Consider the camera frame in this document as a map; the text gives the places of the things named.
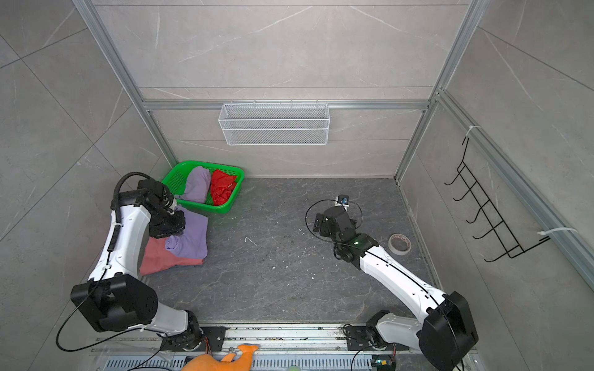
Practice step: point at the aluminium mounting rail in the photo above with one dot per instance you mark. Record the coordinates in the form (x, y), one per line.
(296, 338)

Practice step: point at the red t-shirt in basket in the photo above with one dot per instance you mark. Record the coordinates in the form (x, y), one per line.
(221, 187)

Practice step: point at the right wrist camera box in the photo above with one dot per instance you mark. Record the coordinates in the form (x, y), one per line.
(343, 199)

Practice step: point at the lavender t-shirt in basket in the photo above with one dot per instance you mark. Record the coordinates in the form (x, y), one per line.
(197, 185)

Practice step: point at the purple t-shirt with print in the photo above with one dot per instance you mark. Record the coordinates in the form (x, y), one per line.
(192, 242)

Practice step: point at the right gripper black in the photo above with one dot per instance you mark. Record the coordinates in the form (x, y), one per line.
(324, 231)

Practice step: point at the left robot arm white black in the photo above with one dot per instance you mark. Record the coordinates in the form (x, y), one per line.
(113, 299)

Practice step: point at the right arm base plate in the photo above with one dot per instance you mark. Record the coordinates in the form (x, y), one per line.
(360, 338)

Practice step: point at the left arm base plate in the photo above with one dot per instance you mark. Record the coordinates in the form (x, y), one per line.
(205, 339)

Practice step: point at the roll of masking tape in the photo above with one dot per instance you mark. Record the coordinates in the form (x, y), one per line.
(399, 244)

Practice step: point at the black wire hook rack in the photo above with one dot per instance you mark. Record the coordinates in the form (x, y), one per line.
(487, 210)

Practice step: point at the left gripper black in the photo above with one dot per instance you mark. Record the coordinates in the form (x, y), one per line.
(178, 227)

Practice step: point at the folded pink t-shirt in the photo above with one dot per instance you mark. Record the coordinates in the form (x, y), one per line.
(157, 258)

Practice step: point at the orange plush toy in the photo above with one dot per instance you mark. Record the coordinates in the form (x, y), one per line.
(207, 362)

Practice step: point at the white wire wall basket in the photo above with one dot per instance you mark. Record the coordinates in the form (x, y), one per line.
(251, 124)

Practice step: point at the green plastic laundry basket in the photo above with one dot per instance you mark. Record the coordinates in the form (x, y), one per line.
(176, 182)

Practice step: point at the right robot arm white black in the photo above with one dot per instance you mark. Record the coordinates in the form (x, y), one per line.
(441, 326)

